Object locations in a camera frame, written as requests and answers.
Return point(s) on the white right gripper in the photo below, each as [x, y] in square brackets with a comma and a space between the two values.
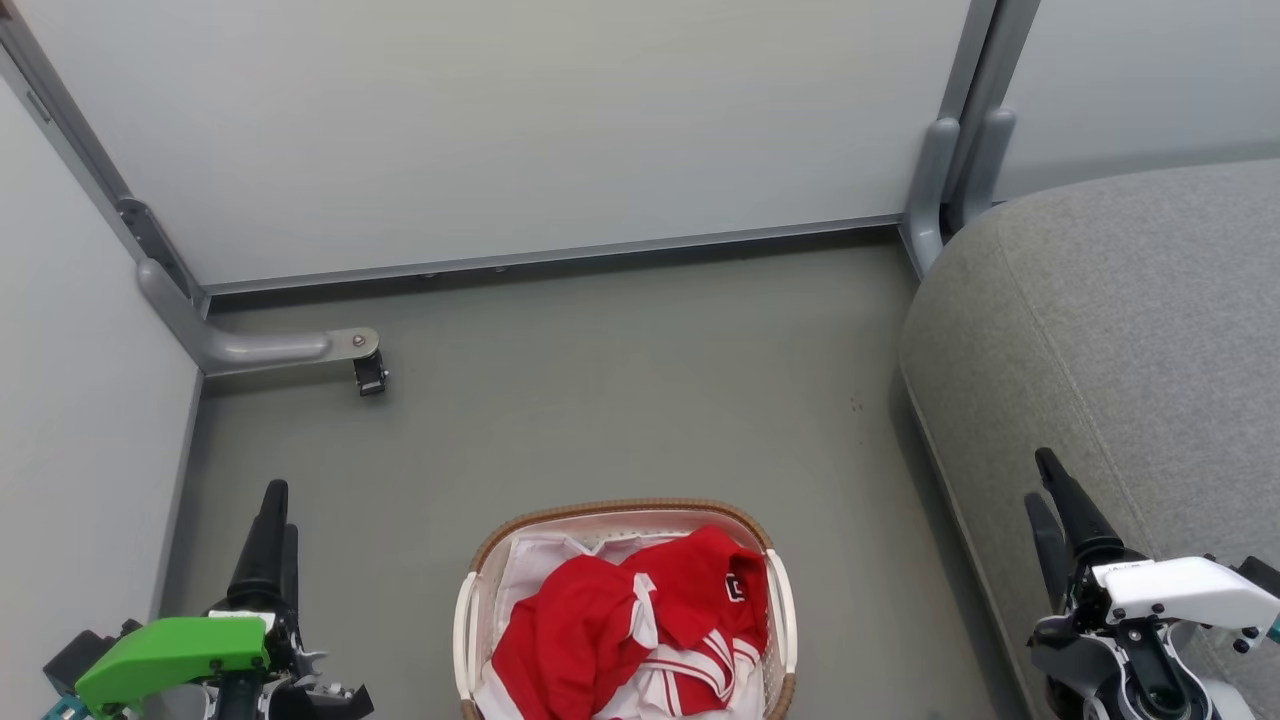
[1180, 590]

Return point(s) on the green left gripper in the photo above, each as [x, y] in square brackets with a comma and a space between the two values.
[170, 650]

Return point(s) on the red and white shirt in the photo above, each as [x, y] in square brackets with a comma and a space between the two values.
[590, 630]

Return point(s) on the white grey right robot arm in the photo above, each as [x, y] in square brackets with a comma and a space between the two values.
[1065, 675]

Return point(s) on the grey fabric sofa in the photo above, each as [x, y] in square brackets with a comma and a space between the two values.
[1120, 330]

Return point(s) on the white brown-rimmed laundry basket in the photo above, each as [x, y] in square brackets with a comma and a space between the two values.
[470, 620]

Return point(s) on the black caster wheel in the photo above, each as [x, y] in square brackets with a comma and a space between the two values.
[371, 376]

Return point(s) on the long grey partition foot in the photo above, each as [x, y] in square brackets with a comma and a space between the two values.
[250, 348]

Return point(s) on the white cloth basket liner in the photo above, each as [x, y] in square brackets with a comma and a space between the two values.
[530, 565]

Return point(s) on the short grey partition foot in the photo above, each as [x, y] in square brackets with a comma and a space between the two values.
[985, 160]
[930, 190]

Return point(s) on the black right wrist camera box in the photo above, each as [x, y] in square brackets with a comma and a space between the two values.
[1262, 575]

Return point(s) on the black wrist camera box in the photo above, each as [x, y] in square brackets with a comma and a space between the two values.
[1262, 575]
[75, 655]

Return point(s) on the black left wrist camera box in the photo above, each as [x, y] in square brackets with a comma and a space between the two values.
[75, 655]

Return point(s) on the grey partition bottom rail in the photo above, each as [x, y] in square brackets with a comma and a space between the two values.
[550, 255]

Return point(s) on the grey slanted partition post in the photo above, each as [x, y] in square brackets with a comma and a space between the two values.
[90, 165]

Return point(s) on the grey double partition post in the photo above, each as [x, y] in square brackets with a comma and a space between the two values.
[985, 60]

